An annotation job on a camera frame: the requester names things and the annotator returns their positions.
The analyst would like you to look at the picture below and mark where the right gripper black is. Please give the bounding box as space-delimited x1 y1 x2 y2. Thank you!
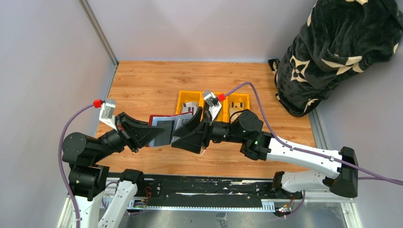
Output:
172 106 245 154

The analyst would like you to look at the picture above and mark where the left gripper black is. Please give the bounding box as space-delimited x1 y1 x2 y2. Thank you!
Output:
92 110 165 162

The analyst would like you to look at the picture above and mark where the red card holder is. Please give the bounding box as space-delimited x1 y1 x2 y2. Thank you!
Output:
148 112 193 147

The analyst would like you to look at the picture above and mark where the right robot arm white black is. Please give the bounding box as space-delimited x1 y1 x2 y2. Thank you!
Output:
171 107 358 199

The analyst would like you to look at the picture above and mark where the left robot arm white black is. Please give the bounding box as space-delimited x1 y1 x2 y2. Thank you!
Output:
61 113 164 228

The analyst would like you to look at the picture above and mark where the grey credit card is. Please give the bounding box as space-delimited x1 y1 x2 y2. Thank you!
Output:
154 120 174 147

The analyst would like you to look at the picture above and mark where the white striped cards stack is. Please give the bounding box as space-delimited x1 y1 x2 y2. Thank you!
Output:
181 102 199 114

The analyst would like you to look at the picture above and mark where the gold cards stack in bin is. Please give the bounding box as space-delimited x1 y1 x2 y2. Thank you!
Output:
229 102 245 116

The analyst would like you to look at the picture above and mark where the middle yellow bin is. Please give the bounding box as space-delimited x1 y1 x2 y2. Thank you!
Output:
201 93 226 121

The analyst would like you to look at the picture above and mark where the right yellow bin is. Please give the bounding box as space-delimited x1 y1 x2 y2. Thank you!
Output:
224 93 251 118

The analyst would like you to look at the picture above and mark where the black patterned blanket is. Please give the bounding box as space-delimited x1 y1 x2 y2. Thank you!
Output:
268 0 403 117

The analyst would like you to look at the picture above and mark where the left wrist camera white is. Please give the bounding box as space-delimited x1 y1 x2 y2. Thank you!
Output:
99 98 117 130

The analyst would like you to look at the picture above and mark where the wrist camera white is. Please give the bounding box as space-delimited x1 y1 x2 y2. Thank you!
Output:
202 90 222 120
99 98 117 130

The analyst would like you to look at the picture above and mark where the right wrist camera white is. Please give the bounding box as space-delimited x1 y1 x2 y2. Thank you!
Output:
202 90 222 120

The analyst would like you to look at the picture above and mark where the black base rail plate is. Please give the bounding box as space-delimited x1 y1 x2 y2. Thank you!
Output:
132 174 302 209

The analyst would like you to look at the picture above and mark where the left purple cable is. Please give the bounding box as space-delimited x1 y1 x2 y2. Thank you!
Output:
58 99 105 228

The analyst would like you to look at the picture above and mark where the aluminium frame post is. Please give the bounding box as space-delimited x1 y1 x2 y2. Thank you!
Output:
78 0 119 69

